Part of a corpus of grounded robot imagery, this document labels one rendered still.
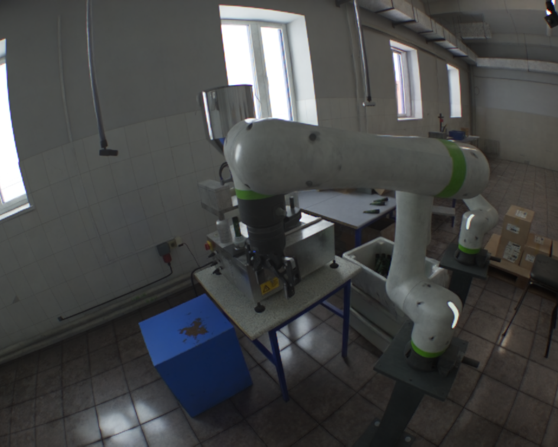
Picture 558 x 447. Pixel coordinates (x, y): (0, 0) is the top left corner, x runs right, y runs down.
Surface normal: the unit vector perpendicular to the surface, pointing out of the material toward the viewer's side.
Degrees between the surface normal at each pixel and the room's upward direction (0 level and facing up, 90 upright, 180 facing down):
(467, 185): 109
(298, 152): 79
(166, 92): 90
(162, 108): 90
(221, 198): 90
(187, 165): 90
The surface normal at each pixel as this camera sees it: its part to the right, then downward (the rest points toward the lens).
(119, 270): 0.59, 0.25
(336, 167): 0.33, 0.49
